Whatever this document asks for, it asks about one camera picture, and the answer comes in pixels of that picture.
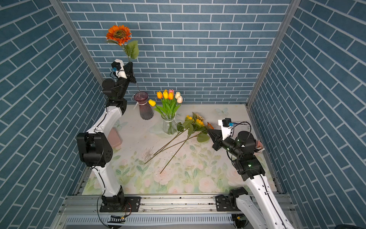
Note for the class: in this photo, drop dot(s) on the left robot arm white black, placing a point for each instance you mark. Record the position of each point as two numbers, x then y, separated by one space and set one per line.
94 148

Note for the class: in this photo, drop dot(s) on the red orange tulip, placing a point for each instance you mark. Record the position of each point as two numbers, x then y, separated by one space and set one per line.
170 100

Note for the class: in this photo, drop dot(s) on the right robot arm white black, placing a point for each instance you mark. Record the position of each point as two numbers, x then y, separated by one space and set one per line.
257 186

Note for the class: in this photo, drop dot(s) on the white tulip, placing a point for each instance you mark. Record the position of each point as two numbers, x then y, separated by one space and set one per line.
177 94

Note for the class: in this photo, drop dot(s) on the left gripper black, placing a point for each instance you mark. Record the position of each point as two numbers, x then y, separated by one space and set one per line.
129 75

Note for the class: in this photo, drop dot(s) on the pink rectangular box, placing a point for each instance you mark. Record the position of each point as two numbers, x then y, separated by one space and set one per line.
115 139

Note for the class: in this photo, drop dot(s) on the orange yellow tulip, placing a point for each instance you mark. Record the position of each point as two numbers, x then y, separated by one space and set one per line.
164 101

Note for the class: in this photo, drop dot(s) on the dried lavender sprig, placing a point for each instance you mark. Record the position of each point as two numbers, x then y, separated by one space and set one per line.
147 154

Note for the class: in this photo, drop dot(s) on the orange gerbera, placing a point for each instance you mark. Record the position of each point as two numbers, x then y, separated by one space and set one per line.
121 35
210 126

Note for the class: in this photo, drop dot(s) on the beige daisy flower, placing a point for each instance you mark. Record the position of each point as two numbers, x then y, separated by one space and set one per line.
199 117

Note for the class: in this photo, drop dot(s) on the purple glass vase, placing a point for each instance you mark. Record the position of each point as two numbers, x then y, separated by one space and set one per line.
145 109

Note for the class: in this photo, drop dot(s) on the clear glass vase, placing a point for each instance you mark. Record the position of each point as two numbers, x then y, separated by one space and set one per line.
169 125

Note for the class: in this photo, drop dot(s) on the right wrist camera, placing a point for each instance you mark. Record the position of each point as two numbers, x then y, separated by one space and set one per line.
226 125

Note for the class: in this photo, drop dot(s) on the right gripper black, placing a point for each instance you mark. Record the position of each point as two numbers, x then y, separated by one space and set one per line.
217 137

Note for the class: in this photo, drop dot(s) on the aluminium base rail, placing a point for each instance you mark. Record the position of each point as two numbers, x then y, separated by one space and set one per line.
162 211

